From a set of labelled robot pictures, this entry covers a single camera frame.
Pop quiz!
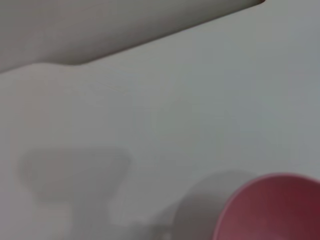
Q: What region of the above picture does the pink plastic bowl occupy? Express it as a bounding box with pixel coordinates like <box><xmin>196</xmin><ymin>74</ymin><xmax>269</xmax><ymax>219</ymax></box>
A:
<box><xmin>212</xmin><ymin>172</ymin><xmax>320</xmax><ymax>240</ymax></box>

